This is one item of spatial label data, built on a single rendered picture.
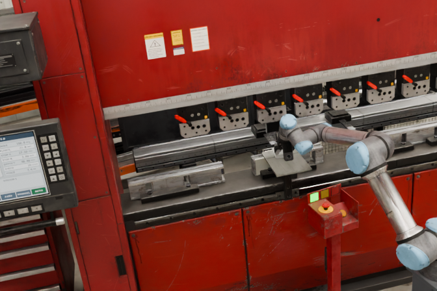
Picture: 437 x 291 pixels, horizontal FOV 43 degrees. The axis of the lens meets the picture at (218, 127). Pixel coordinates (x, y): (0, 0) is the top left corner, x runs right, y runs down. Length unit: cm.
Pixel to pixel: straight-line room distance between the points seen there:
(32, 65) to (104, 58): 63
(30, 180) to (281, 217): 140
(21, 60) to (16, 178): 44
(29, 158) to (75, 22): 59
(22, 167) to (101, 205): 61
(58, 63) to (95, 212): 73
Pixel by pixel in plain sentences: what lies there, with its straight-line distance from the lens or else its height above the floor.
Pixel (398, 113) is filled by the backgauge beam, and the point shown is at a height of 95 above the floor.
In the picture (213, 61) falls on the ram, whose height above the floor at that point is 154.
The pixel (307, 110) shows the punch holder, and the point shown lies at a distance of 287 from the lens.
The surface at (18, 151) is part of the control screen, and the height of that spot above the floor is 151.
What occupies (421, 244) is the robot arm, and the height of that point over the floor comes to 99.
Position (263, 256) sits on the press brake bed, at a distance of 309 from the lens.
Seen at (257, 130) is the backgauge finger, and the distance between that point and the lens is 310.
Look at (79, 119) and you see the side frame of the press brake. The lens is 245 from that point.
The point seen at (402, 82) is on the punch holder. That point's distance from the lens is 307.
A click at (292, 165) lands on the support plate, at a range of 276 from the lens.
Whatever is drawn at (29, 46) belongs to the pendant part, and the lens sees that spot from 199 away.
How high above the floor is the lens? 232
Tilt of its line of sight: 24 degrees down
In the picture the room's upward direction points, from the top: 6 degrees counter-clockwise
